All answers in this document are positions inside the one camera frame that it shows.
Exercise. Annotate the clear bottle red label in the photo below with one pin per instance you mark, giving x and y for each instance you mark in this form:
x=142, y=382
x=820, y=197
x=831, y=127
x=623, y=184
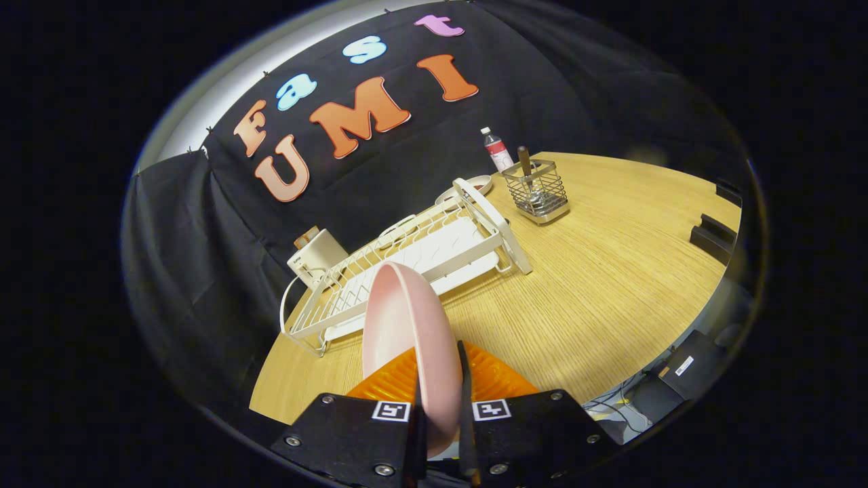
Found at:
x=498, y=152

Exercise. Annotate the white dish rack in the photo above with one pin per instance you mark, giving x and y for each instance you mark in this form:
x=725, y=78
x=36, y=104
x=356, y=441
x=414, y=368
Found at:
x=434, y=251

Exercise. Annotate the white toaster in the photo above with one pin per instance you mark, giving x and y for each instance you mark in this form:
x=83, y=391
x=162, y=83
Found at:
x=319, y=257

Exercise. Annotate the toast slices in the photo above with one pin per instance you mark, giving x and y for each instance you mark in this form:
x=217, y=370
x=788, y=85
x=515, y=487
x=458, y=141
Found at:
x=306, y=237

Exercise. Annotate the pink plate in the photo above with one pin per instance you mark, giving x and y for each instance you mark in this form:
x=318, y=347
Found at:
x=407, y=325

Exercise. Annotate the white round food plate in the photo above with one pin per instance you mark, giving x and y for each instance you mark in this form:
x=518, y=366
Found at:
x=483, y=181

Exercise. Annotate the black table clamp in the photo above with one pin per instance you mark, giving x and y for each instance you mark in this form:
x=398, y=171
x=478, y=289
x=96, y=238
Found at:
x=712, y=237
x=729, y=193

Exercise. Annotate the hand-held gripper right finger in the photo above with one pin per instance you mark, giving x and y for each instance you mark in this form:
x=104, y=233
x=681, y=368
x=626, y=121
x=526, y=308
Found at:
x=466, y=420

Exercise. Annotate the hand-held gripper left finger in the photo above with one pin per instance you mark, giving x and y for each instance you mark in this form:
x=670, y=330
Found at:
x=352, y=434

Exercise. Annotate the black backdrop cloth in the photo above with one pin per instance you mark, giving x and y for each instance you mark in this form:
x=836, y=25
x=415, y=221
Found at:
x=203, y=224

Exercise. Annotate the black box white label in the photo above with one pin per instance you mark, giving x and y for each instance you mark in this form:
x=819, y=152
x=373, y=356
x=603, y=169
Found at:
x=698, y=366

